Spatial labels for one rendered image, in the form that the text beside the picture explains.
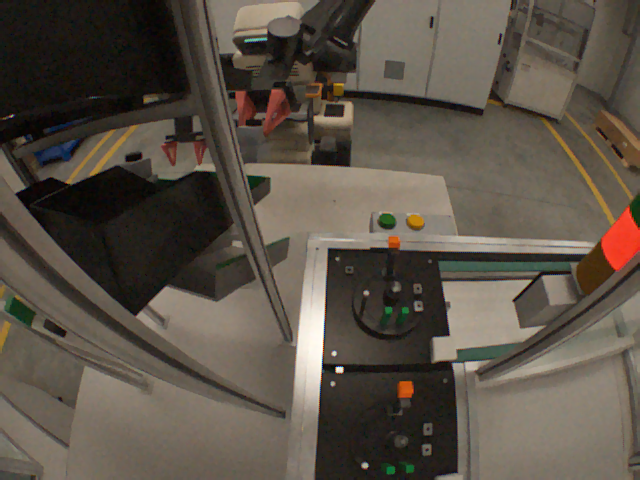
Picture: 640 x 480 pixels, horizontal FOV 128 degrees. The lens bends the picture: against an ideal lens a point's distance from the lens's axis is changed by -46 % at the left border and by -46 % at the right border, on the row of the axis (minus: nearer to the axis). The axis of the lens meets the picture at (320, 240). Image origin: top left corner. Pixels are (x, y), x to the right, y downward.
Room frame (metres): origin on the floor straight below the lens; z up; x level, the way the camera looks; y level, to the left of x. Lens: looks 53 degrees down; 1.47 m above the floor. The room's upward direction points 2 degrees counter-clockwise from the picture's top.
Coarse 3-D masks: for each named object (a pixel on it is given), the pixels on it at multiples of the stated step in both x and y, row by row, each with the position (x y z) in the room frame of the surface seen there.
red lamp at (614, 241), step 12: (624, 216) 0.10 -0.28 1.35; (612, 228) 0.11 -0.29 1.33; (624, 228) 0.09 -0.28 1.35; (636, 228) 0.08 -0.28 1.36; (612, 240) 0.10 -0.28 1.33; (624, 240) 0.09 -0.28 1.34; (636, 240) 0.08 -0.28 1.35; (612, 252) 0.09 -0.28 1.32; (624, 252) 0.08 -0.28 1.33; (612, 264) 0.08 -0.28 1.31
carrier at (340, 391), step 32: (352, 384) 0.07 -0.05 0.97; (384, 384) 0.07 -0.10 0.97; (416, 384) 0.06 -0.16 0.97; (448, 384) 0.05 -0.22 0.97; (320, 416) 0.02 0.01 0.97; (352, 416) 0.02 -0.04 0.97; (384, 416) 0.01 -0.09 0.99; (416, 416) 0.00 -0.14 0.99; (448, 416) -0.01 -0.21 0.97; (320, 448) -0.04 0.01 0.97; (352, 448) -0.04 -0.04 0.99; (384, 448) -0.04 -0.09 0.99; (416, 448) -0.05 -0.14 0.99; (448, 448) -0.07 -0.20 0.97
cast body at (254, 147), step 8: (248, 120) 0.44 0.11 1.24; (256, 120) 0.44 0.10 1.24; (240, 128) 0.42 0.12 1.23; (248, 128) 0.42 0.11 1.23; (256, 128) 0.41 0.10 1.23; (240, 136) 0.42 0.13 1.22; (248, 136) 0.41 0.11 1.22; (256, 136) 0.41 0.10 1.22; (264, 136) 0.43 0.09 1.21; (240, 144) 0.41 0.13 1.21; (248, 144) 0.41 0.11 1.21; (256, 144) 0.40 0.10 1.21; (264, 144) 0.42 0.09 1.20; (240, 152) 0.40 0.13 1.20; (248, 152) 0.40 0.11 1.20; (256, 152) 0.39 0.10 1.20; (264, 152) 0.42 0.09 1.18; (248, 160) 0.39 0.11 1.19; (256, 160) 0.39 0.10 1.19
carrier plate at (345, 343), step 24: (336, 264) 0.32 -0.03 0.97; (360, 264) 0.32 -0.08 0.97; (384, 264) 0.31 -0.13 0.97; (408, 264) 0.31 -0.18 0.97; (432, 264) 0.31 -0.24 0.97; (336, 288) 0.26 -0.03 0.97; (432, 288) 0.25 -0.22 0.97; (336, 312) 0.21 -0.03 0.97; (432, 312) 0.20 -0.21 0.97; (336, 336) 0.16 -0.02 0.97; (360, 336) 0.16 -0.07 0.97; (408, 336) 0.15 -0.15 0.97; (432, 336) 0.15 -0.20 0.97; (336, 360) 0.12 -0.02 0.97; (360, 360) 0.12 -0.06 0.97; (384, 360) 0.11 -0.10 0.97; (408, 360) 0.11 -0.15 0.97
